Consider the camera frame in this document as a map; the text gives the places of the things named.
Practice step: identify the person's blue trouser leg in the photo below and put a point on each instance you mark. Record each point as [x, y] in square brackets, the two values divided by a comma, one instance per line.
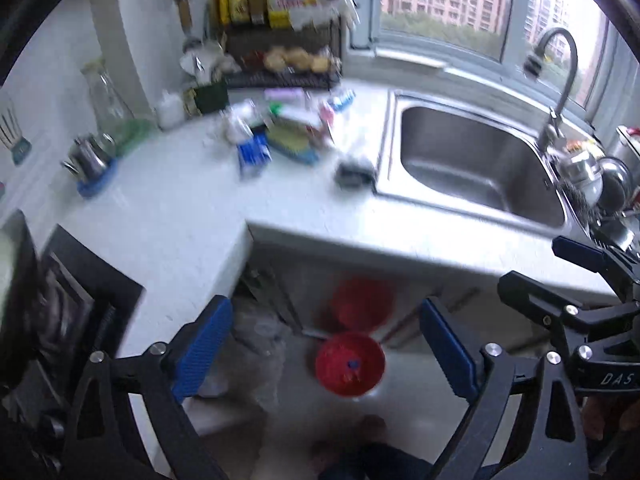
[370, 462]

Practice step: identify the pink fuzzy slipper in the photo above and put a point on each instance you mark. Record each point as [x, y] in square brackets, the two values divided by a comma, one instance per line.
[372, 425]

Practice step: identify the small white jar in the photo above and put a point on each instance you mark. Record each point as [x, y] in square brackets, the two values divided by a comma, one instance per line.
[170, 107]

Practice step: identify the pale brown lumpy food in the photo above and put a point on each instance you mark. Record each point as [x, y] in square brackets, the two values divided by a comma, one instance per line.
[295, 60]

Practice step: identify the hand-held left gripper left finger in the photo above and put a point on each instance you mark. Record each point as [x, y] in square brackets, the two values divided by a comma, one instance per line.
[202, 355]

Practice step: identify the green round coaster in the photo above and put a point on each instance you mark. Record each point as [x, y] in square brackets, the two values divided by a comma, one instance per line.
[134, 132]

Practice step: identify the glass pitcher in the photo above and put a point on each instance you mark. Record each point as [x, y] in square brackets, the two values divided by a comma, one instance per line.
[107, 95]

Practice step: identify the blue and white packet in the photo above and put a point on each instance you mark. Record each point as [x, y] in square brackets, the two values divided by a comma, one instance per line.
[252, 155]

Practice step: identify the curved steel faucet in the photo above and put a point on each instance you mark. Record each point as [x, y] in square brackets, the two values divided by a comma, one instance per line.
[555, 90]

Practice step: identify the small steel kettle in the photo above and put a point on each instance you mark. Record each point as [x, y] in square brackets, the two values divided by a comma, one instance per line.
[87, 155]

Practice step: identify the pale pink packet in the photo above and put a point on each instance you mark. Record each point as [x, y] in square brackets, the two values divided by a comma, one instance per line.
[284, 94]

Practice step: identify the crumpled white wrapper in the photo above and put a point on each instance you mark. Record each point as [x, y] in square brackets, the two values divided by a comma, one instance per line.
[237, 125]

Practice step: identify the red plastic bucket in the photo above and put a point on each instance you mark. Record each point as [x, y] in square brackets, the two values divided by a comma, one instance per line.
[350, 362]

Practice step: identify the green toothbrush package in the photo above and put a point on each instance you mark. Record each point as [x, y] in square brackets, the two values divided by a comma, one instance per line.
[275, 108]

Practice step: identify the white plastic bag bundle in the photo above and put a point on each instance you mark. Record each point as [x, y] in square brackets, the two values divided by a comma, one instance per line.
[325, 12]

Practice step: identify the dark utensil cup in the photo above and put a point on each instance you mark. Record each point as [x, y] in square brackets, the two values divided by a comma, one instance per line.
[210, 97]

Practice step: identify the pink toothbrush package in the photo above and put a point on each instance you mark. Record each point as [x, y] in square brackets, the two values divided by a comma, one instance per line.
[327, 115]

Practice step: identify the white rice cooker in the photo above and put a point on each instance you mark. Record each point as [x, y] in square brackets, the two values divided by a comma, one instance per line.
[627, 142]

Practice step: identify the black gas stove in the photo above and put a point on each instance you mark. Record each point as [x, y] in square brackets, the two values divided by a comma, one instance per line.
[70, 300]

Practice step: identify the clear plastic bag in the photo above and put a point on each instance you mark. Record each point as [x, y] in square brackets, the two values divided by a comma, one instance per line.
[260, 350]

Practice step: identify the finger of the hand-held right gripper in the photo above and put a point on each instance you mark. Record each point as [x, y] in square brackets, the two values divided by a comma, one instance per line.
[530, 292]
[575, 252]

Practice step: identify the person's right hand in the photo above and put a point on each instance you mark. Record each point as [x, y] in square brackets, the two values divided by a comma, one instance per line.
[597, 417]

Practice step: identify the blue toothbrush package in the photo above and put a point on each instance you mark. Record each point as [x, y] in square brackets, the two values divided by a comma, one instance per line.
[342, 97]

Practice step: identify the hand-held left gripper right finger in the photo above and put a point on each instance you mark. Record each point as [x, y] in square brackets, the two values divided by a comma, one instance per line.
[447, 355]

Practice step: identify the white kitchen utensils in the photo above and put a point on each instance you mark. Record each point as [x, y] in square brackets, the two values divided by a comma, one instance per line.
[200, 60]

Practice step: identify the dark scouring sponge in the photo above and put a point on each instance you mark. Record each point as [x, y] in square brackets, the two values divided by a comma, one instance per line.
[355, 172]

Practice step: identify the kitchen wall stickers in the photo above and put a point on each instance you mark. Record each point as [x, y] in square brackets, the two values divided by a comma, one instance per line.
[20, 150]

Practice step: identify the blue round trivet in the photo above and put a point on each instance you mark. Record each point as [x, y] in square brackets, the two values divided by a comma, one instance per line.
[95, 186]

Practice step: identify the stainless steel sink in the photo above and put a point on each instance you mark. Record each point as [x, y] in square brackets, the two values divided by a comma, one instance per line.
[475, 160]

